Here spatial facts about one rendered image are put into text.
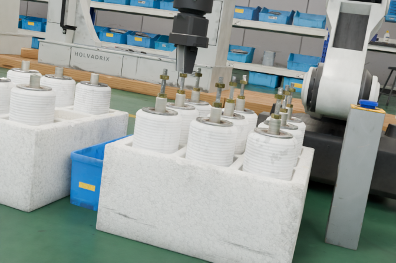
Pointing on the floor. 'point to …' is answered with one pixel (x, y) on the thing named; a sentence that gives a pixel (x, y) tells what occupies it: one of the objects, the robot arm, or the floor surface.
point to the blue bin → (88, 174)
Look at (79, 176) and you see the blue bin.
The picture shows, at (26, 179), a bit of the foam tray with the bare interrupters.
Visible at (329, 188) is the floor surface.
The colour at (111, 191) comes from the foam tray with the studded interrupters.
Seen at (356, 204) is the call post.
